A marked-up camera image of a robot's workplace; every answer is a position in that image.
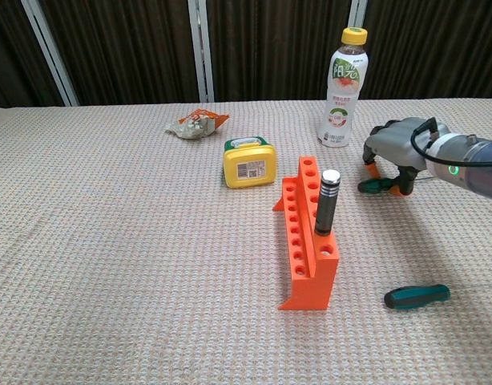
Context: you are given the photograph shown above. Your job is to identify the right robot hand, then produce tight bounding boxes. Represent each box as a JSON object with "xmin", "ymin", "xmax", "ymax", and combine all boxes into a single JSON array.
[{"xmin": 361, "ymin": 117, "xmax": 436, "ymax": 197}]

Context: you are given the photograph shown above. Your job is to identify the green black striped screwdriver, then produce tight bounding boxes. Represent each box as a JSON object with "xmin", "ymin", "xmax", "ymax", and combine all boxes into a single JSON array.
[{"xmin": 357, "ymin": 175, "xmax": 435, "ymax": 195}]

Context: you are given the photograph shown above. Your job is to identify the silver metal precision screwdriver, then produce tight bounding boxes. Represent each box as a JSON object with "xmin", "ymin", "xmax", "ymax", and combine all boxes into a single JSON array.
[{"xmin": 313, "ymin": 168, "xmax": 342, "ymax": 237}]

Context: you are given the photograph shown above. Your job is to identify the orange tool holder rack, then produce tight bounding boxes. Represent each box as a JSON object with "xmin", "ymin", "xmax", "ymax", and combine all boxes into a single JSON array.
[{"xmin": 272, "ymin": 155, "xmax": 340, "ymax": 312}]

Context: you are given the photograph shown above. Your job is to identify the drink bottle yellow cap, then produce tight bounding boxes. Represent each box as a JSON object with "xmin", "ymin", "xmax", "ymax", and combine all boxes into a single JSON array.
[{"xmin": 316, "ymin": 26, "xmax": 370, "ymax": 148}]

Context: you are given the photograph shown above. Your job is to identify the yellow box green lid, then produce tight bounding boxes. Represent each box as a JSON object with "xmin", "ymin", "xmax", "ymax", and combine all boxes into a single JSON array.
[{"xmin": 222, "ymin": 135, "xmax": 280, "ymax": 189}]

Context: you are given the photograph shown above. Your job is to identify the crumpled orange snack wrapper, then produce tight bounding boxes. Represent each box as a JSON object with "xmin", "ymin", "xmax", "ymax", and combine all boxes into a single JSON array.
[{"xmin": 164, "ymin": 107, "xmax": 230, "ymax": 140}]

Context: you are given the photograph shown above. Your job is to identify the beige woven tablecloth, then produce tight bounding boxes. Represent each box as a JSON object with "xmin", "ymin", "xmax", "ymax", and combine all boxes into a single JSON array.
[{"xmin": 0, "ymin": 98, "xmax": 492, "ymax": 385}]

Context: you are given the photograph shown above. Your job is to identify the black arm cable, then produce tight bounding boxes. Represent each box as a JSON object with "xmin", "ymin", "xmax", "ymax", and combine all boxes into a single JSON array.
[{"xmin": 409, "ymin": 116, "xmax": 492, "ymax": 166}]

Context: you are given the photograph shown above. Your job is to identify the grey partition frame post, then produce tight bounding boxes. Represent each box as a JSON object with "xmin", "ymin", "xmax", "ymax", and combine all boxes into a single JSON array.
[
  {"xmin": 347, "ymin": 0, "xmax": 369, "ymax": 33},
  {"xmin": 20, "ymin": 0, "xmax": 79, "ymax": 107},
  {"xmin": 188, "ymin": 0, "xmax": 216, "ymax": 103}
]

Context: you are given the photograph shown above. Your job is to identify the teal black handle screwdriver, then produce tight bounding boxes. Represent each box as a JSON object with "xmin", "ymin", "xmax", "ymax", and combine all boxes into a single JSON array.
[{"xmin": 383, "ymin": 283, "xmax": 451, "ymax": 310}]

